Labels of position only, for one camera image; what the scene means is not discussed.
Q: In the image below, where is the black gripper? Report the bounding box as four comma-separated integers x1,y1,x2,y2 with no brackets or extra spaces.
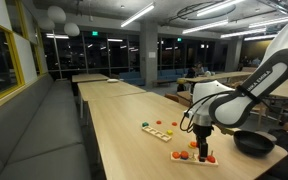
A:
192,125,215,163

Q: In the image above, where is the wooden peg holder board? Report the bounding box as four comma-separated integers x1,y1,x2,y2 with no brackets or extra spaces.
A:
170,150,219,167

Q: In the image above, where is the black bowl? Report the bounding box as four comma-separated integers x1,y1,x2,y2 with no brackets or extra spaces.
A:
233,129,276,158

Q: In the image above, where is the brown chair back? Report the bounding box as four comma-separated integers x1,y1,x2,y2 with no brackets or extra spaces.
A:
164,92,181,104

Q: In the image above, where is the wooden slotted tray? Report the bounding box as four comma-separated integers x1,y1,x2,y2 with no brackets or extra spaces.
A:
141,125,173,143

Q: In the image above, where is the grey round disc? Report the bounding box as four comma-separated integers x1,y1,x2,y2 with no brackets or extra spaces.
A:
255,130,279,142

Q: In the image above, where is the yellow chair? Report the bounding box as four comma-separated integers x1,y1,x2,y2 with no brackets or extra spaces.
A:
176,77,188,93

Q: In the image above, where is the wooden cafe table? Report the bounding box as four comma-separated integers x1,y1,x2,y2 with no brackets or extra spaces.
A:
183,70,263,85

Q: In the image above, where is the seated person dark top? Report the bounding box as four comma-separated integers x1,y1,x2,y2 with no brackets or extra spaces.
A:
185,66,198,80

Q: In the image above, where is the low wooden bench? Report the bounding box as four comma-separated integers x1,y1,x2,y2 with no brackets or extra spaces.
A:
151,78,172,89

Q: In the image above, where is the seated person light top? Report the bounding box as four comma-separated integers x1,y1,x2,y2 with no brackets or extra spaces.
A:
194,61,206,78

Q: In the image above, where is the blue sofa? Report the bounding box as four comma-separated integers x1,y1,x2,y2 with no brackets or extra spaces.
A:
156,68,189,83
118,71,147,87

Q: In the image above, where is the concrete pillar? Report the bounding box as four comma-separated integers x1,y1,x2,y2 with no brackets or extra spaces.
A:
224,35,245,73
139,20,159,88

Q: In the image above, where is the long wooden table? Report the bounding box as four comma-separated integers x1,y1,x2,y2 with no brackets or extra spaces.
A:
77,80,147,120

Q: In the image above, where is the fluorescent ceiling light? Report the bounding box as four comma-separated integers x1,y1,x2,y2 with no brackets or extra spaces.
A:
196,0,246,18
220,27,268,40
182,18,230,35
45,32,70,40
120,2,156,29
248,14,288,30
243,32,279,42

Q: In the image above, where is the short wooden table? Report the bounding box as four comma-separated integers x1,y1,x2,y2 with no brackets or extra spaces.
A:
71,73,111,96

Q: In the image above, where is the grey upholstered bench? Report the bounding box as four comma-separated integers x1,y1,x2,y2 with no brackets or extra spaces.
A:
0,73,92,180

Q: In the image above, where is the white pendant lamp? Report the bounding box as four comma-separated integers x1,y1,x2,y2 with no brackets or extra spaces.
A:
63,22,81,38
37,17,56,32
47,5,67,24

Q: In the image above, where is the large yellow framed window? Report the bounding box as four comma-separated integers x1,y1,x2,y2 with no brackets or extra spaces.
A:
0,17,26,100

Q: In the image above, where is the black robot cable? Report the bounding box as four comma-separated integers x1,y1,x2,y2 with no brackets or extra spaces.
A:
179,90,228,134

